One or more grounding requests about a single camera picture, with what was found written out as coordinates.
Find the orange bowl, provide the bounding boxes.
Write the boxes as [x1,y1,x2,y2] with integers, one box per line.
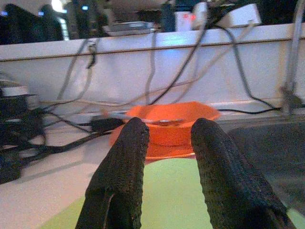
[125,101,222,146]

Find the white box red print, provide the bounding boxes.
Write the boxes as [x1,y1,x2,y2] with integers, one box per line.
[175,11,197,31]

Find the silver tray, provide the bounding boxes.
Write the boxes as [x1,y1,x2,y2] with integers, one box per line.
[103,21,157,37]

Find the silver spoon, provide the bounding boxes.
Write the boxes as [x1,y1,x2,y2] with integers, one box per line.
[108,111,184,126]

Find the white plug adapter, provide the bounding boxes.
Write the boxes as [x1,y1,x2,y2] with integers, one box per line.
[192,2,208,27]

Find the thick black cable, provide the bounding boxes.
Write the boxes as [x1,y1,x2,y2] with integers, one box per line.
[23,131,112,163]

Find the stainless steel sink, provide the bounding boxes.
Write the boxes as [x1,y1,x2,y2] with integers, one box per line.
[218,116,305,210]

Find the white charger block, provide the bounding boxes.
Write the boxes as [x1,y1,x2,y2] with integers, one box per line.
[219,3,263,28]

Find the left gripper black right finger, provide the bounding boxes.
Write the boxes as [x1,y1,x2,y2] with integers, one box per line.
[190,118,296,229]

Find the black box device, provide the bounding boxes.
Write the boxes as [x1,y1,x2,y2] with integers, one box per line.
[0,81,39,120]

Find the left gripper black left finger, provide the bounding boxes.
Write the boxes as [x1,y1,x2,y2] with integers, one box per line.
[75,116,150,229]

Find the orange plate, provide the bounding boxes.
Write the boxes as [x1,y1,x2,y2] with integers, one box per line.
[109,124,198,161]

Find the black power adapter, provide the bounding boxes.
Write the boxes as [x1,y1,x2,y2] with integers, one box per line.
[91,118,124,133]

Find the green plate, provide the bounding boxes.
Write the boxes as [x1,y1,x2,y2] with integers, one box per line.
[40,158,305,229]

